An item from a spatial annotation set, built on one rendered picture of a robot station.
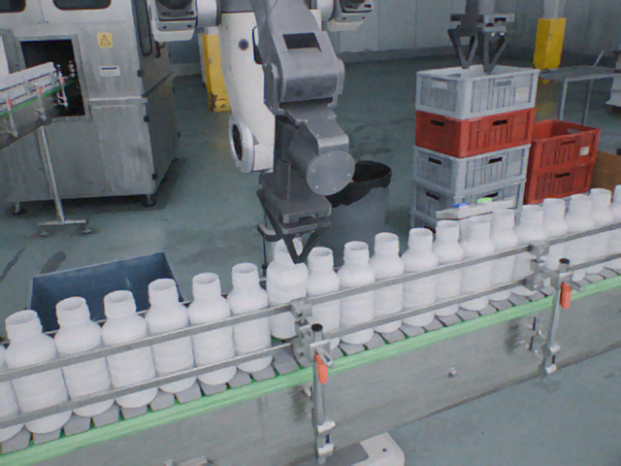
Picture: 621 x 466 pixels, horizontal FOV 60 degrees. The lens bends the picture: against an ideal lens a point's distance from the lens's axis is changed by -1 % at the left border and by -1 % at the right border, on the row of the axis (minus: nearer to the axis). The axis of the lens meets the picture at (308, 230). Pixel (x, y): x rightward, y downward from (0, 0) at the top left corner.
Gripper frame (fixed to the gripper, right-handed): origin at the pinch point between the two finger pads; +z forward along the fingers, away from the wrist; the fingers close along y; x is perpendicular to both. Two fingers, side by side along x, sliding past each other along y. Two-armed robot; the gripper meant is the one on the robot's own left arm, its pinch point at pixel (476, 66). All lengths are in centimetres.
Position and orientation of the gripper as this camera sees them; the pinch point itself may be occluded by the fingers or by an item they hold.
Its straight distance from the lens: 109.4
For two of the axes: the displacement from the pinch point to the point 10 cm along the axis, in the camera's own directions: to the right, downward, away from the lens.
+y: -3.9, -3.5, 8.5
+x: -9.2, 1.7, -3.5
